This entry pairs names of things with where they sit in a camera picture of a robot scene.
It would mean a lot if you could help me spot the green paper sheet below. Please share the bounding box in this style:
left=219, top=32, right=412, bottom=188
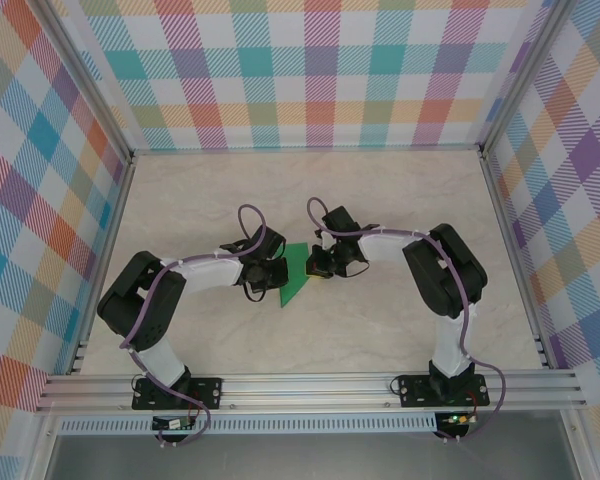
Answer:
left=278, top=242, right=311, bottom=308

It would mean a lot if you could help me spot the small circuit board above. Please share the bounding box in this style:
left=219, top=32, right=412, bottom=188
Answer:
left=151, top=414, right=197, bottom=432

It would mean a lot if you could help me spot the circuit board with green light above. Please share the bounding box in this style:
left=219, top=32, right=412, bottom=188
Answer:
left=442, top=412, right=481, bottom=427

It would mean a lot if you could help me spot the purple cable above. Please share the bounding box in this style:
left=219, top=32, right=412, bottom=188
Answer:
left=305, top=196, right=507, bottom=444
left=117, top=203, right=269, bottom=449

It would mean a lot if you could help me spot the thin aluminium cross rail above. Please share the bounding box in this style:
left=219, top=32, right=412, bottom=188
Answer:
left=129, top=143, right=486, bottom=157

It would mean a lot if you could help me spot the long aluminium mounting rail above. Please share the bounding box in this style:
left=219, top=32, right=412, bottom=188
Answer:
left=34, top=368, right=589, bottom=416

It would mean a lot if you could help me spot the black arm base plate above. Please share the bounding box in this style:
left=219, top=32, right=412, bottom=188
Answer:
left=131, top=376, right=225, bottom=412
left=398, top=373, right=490, bottom=409

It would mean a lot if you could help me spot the slotted grey cable tray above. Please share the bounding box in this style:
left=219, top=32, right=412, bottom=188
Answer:
left=58, top=412, right=440, bottom=436

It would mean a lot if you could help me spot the aluminium side rail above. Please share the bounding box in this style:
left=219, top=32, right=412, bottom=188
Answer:
left=67, top=152, right=137, bottom=376
left=478, top=149, right=555, bottom=370

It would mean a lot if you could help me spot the aluminium frame post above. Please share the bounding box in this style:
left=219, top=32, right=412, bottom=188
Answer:
left=27, top=0, right=137, bottom=164
left=478, top=0, right=577, bottom=157

